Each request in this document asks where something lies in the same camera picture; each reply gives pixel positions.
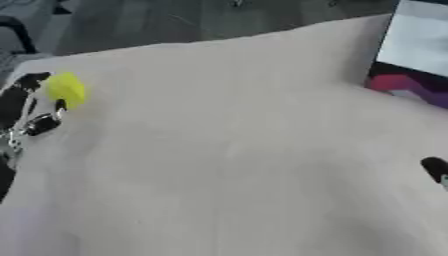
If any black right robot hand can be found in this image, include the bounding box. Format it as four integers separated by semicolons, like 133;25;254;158
420;156;448;192

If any black box with white inside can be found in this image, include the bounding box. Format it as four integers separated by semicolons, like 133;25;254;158
364;0;448;110

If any black chair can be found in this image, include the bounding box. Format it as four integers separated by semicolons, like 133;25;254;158
0;15;39;55

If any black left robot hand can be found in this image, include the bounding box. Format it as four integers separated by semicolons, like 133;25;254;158
0;71;70;203

